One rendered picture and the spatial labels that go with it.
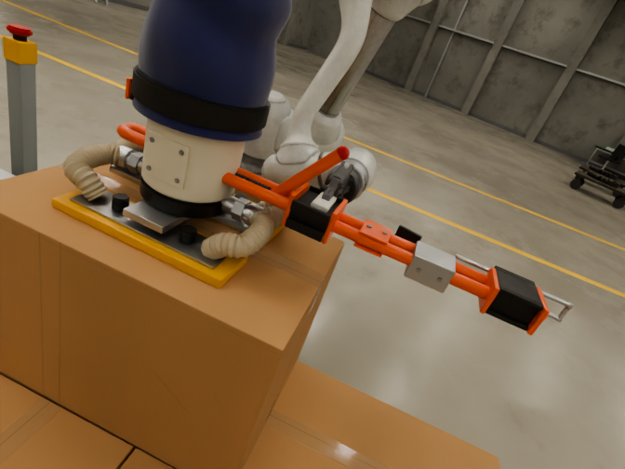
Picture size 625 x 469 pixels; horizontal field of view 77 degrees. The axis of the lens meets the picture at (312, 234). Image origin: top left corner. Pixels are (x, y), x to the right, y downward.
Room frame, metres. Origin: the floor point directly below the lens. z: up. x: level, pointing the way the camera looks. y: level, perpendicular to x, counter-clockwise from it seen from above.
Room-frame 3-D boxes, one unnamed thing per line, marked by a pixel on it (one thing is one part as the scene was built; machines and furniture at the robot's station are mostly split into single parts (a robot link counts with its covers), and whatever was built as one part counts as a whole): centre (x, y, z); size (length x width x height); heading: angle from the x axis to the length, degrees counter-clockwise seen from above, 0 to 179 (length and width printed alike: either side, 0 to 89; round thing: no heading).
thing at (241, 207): (0.68, 0.25, 1.01); 0.34 x 0.25 x 0.06; 80
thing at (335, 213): (0.63, 0.01, 1.07); 0.10 x 0.08 x 0.06; 170
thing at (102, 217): (0.58, 0.27, 0.97); 0.34 x 0.10 x 0.05; 80
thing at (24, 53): (1.30, 1.14, 0.50); 0.07 x 0.07 x 1.00; 82
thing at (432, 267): (0.60, -0.20, 1.07); 0.07 x 0.07 x 0.04; 80
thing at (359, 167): (0.86, -0.03, 1.07); 0.09 x 0.06 x 0.09; 82
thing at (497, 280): (0.57, -0.34, 1.08); 0.08 x 0.07 x 0.05; 80
